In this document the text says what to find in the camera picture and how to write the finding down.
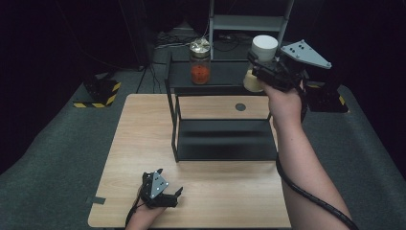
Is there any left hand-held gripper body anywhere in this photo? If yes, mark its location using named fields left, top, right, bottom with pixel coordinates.
left=140, top=171, right=179, bottom=209

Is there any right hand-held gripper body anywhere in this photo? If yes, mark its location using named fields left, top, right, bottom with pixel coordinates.
left=264, top=38, right=332, bottom=93

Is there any white-lidded jar with pale filling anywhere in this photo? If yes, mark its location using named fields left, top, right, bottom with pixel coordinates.
left=242, top=34, right=280, bottom=94

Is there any glass jar with red filling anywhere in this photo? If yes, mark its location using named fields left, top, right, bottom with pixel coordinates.
left=189, top=37, right=212, bottom=86

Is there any black metal two-tier rack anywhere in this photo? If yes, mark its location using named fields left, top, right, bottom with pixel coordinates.
left=164, top=52, right=310, bottom=164

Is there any person's right hand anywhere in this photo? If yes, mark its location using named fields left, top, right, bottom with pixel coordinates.
left=261, top=80, right=305, bottom=127

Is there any person's left hand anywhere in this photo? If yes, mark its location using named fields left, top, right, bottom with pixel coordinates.
left=124, top=191, right=168, bottom=230

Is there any grey metal stand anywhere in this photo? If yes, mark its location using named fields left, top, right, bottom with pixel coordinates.
left=206, top=0, right=296, bottom=61

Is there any black stand base striped edge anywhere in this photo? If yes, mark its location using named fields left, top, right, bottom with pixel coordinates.
left=73, top=74, right=123, bottom=109
left=304, top=71, right=350, bottom=114

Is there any grey tape strip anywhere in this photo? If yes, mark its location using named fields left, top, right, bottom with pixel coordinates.
left=85, top=195, right=106, bottom=205

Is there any black floor cable bundle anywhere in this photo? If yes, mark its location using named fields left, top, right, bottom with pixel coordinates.
left=213, top=33, right=257, bottom=53

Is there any left hand-held gripper cable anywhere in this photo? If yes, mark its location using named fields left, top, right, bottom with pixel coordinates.
left=124, top=188, right=145, bottom=228

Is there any hand-held gripper cable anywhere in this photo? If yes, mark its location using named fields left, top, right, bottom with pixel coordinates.
left=275, top=85, right=360, bottom=230
left=124, top=188, right=145, bottom=228

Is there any white floor cable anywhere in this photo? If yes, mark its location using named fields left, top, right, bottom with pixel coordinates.
left=155, top=18, right=212, bottom=51

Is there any right hand-held gripper cable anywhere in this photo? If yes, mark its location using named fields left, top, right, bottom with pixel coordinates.
left=275, top=85, right=360, bottom=230

